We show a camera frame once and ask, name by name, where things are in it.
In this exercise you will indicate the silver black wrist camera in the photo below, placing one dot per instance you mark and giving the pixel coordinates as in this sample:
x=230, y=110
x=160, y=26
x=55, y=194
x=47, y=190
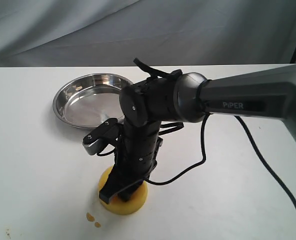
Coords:
x=105, y=134

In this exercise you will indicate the grey backdrop cloth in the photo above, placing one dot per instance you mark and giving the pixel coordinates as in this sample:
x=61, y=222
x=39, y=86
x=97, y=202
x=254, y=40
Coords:
x=102, y=33

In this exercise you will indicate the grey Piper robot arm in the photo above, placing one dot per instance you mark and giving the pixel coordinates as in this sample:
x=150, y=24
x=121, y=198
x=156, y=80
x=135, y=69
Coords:
x=189, y=97

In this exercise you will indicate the round stainless steel dish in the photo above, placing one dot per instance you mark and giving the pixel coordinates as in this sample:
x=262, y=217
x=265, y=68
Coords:
x=89, y=100

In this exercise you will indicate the orange liquid spill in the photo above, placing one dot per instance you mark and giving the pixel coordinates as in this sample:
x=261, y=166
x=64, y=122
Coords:
x=91, y=218

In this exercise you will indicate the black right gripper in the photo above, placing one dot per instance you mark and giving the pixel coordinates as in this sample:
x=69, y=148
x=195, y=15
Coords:
x=134, y=160

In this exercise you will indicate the round yellow sponge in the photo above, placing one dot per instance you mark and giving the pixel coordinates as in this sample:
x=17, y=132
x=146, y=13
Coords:
x=136, y=201

